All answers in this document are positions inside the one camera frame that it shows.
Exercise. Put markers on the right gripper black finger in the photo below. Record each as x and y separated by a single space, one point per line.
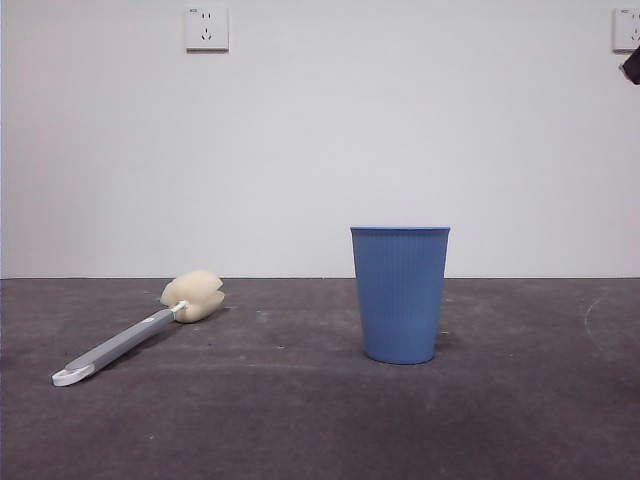
633 66

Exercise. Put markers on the blue ribbed plastic cup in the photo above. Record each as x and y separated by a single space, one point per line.
400 295

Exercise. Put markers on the white wall socket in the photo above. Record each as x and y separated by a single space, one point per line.
625 27
207 27

